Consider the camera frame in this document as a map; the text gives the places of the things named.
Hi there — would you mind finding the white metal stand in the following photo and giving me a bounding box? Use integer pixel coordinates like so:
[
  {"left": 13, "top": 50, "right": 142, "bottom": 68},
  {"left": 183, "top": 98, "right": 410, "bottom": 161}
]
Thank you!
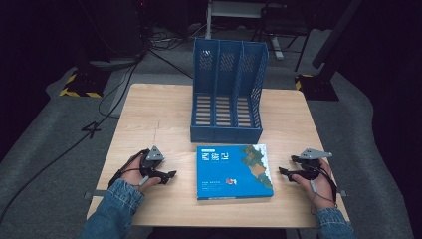
[{"left": 204, "top": 0, "right": 287, "bottom": 62}]

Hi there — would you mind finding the long black floor cable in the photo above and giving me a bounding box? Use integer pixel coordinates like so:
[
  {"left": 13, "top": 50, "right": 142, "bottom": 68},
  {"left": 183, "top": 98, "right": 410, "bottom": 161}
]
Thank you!
[{"left": 0, "top": 54, "right": 144, "bottom": 225}]

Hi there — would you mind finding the blue three-slot file rack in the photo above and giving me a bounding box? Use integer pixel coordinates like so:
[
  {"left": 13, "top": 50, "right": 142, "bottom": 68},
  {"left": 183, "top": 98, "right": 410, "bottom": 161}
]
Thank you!
[{"left": 189, "top": 37, "right": 270, "bottom": 144}]

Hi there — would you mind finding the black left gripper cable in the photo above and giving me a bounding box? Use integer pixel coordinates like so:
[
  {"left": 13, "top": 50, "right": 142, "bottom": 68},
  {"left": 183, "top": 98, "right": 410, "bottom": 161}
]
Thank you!
[{"left": 107, "top": 148, "right": 151, "bottom": 189}]

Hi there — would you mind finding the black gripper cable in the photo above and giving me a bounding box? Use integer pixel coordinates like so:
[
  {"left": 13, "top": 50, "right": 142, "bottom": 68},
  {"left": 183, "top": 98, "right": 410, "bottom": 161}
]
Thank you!
[
  {"left": 107, "top": 148, "right": 151, "bottom": 189},
  {"left": 310, "top": 161, "right": 339, "bottom": 215}
]

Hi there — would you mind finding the dark computer tower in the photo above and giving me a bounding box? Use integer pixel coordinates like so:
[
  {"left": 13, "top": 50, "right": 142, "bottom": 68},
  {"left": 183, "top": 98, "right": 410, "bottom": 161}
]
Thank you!
[{"left": 75, "top": 0, "right": 148, "bottom": 65}]

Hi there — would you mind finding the person's right hand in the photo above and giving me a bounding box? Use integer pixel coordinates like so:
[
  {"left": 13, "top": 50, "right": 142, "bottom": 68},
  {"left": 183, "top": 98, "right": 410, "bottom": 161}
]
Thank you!
[{"left": 292, "top": 158, "right": 335, "bottom": 211}]

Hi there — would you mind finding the blue book with map cover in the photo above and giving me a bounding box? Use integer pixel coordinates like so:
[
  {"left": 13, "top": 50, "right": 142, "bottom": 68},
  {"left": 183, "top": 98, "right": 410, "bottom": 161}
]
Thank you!
[{"left": 195, "top": 143, "right": 275, "bottom": 201}]

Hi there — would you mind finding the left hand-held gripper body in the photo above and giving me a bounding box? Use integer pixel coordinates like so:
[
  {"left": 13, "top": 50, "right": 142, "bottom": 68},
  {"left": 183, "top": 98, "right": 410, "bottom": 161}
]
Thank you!
[{"left": 138, "top": 144, "right": 166, "bottom": 178}]

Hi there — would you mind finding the black stand with striped base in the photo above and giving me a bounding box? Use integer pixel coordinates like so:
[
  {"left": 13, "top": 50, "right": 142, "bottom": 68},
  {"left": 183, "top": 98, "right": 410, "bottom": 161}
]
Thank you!
[{"left": 59, "top": 63, "right": 112, "bottom": 100}]

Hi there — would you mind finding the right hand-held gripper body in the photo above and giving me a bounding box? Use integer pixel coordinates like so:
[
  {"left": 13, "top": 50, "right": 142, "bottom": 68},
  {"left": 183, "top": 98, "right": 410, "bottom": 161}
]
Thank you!
[{"left": 291, "top": 147, "right": 333, "bottom": 182}]

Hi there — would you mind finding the black slanted stand with base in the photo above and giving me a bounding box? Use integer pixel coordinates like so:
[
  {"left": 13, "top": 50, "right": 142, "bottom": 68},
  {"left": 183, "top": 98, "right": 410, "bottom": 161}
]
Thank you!
[{"left": 294, "top": 0, "right": 364, "bottom": 103}]

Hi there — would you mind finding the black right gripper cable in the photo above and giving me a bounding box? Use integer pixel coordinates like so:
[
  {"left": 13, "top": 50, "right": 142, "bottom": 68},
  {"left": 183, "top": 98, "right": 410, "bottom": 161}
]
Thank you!
[{"left": 310, "top": 161, "right": 339, "bottom": 215}]

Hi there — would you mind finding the person's left hand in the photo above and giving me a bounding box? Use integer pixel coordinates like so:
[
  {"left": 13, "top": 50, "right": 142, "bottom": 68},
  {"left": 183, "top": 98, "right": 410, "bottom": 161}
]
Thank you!
[{"left": 120, "top": 156, "right": 162, "bottom": 194}]

